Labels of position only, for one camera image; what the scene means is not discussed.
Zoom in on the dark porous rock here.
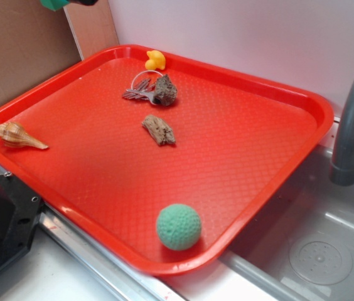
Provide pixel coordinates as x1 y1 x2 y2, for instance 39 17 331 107
153 75 178 106

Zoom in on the red plastic tray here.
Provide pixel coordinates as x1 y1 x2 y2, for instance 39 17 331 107
0 45 334 276

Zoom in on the brown driftwood piece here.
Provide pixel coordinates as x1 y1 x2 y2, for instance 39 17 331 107
142 115 176 145

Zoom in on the green rectangular block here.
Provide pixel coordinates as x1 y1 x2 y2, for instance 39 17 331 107
40 0 70 11

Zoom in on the metal key ring with keys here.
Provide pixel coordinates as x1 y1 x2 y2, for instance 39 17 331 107
122 70 162 103

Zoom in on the grey plastic sink basin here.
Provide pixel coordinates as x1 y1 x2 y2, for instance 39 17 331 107
221 147 354 300

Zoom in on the brown cardboard panel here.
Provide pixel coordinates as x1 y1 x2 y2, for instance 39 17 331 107
0 1 80 106

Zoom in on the light wooden board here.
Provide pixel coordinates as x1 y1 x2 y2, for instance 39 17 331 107
64 0 119 60

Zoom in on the yellow rubber duck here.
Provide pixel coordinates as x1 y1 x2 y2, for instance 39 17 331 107
144 50 166 70

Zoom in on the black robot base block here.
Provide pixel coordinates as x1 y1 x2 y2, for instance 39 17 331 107
0 175 43 273

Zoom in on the tan spiral seashell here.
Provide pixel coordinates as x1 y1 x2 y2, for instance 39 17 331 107
0 122 49 150

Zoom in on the green dimpled foam ball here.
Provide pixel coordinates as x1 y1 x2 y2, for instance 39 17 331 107
156 204 201 251

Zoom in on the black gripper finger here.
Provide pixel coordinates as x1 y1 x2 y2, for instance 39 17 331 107
70 0 98 6

